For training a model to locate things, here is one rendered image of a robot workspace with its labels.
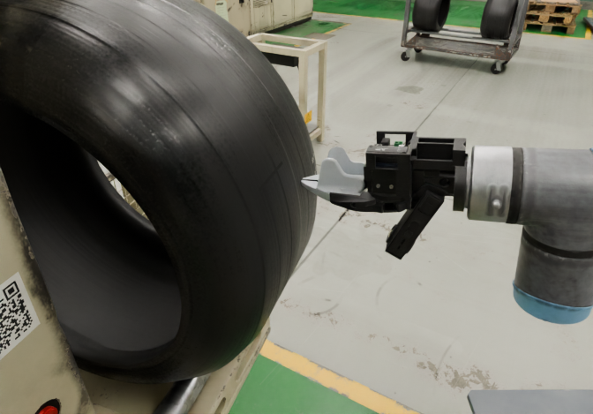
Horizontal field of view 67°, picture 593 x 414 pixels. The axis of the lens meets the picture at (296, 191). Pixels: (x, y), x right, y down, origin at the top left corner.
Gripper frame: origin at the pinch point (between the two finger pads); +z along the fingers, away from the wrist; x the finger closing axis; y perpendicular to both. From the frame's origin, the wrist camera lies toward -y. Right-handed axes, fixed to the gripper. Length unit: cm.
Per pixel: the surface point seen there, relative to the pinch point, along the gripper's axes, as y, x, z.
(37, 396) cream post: -11.7, 31.4, 23.8
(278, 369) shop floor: -120, -58, 45
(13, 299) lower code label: 1.5, 29.5, 22.2
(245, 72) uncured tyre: 16.1, 0.3, 7.0
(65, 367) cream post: -11.9, 27.2, 23.8
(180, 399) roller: -30.4, 16.6, 19.4
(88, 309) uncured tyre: -26, 7, 45
